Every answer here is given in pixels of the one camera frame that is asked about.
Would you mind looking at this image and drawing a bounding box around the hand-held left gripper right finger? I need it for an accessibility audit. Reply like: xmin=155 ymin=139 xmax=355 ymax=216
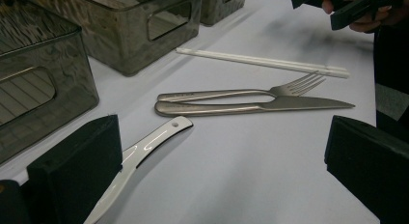
xmin=324 ymin=115 xmax=409 ymax=224

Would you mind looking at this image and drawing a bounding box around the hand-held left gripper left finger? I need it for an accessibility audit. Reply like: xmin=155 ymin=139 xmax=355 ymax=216
xmin=27 ymin=114 xmax=123 ymax=224

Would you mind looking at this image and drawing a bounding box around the smoky transparent plastic bin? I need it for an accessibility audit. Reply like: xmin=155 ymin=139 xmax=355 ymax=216
xmin=201 ymin=0 xmax=248 ymax=27
xmin=0 ymin=0 xmax=100 ymax=165
xmin=30 ymin=0 xmax=204 ymax=77

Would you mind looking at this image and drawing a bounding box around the white ceramic spoon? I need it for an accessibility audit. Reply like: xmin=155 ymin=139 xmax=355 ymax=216
xmin=84 ymin=116 xmax=194 ymax=224

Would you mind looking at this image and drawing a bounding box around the steel table knife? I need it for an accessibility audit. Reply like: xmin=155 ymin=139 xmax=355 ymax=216
xmin=153 ymin=96 xmax=356 ymax=118

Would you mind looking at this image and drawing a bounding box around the white chopstick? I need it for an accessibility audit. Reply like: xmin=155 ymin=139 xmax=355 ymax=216
xmin=177 ymin=49 xmax=351 ymax=79
xmin=176 ymin=47 xmax=349 ymax=72

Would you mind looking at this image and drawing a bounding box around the steel fork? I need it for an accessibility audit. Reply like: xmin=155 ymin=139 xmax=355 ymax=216
xmin=157 ymin=71 xmax=327 ymax=103

